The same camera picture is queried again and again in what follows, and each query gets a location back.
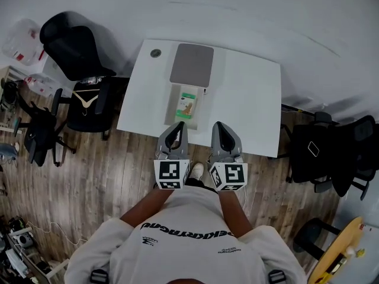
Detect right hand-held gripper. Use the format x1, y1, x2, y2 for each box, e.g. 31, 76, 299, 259
207, 121, 249, 192

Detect black padded office chair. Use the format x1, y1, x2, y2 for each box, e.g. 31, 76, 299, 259
280, 120, 341, 186

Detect small green package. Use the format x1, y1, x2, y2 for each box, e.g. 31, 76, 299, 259
174, 92, 198, 120

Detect clear plastic bottle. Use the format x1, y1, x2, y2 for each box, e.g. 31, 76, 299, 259
79, 76, 103, 86

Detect round yellow wooden table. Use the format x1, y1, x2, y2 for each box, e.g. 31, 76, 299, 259
307, 216, 365, 284

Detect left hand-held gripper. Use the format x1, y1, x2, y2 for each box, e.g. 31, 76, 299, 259
153, 121, 191, 191

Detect white floor cable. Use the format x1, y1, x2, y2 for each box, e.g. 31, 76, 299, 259
25, 221, 89, 246

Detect black strap buckle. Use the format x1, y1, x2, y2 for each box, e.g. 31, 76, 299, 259
267, 269, 287, 284
89, 269, 108, 284

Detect smartphone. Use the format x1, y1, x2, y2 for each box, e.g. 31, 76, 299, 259
307, 140, 320, 157

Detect small clear plastic box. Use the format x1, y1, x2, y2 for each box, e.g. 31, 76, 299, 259
24, 73, 62, 98

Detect person's right forearm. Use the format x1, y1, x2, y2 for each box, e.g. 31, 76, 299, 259
217, 189, 254, 240

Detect person's white printed shirt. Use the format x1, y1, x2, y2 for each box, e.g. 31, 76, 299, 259
63, 185, 308, 284

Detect black mesh office chair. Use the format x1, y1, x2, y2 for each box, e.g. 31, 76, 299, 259
313, 111, 379, 201

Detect wooden clothes hanger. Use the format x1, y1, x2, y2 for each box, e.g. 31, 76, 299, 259
72, 89, 100, 117

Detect white shelf unit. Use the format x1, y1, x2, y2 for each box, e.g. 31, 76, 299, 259
0, 65, 27, 100

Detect large clear plastic bin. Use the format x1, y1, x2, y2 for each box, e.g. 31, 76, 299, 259
1, 18, 46, 67

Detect black high-back office chair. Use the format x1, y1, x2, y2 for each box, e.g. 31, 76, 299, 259
39, 11, 131, 141

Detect black swivel chair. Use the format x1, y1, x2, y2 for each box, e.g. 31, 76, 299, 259
12, 86, 77, 168

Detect person's white shoe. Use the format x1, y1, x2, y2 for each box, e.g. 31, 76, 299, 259
188, 162, 205, 182

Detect person's black trousers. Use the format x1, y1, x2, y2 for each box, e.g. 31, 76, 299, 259
184, 177, 220, 193

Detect white rectangular container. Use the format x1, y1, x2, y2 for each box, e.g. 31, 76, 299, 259
163, 82, 205, 131

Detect person's left forearm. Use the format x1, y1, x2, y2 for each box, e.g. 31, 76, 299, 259
119, 187, 176, 230

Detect gray container lid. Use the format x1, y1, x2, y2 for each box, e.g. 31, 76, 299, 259
169, 43, 215, 89

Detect black stool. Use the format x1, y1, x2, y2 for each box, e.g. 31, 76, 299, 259
293, 217, 342, 262

